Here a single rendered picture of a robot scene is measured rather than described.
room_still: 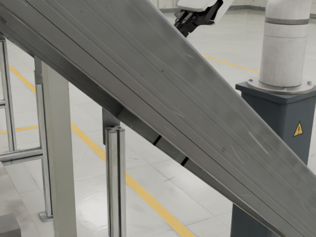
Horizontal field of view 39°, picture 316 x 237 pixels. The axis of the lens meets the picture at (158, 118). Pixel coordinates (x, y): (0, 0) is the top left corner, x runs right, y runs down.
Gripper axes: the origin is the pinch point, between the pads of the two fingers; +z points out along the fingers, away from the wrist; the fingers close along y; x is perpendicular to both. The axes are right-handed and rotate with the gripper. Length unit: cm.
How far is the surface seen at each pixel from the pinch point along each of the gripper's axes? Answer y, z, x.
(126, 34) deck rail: -49, 17, 30
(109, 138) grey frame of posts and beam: 22.0, 24.3, -16.3
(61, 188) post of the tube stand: 46, 46, -29
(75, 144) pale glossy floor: 164, 42, -86
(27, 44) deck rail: 18.9, 19.3, 15.3
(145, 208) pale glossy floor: 80, 40, -89
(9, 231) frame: -15.1, 43.1, 9.4
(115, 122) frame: 24.9, 20.0, -16.4
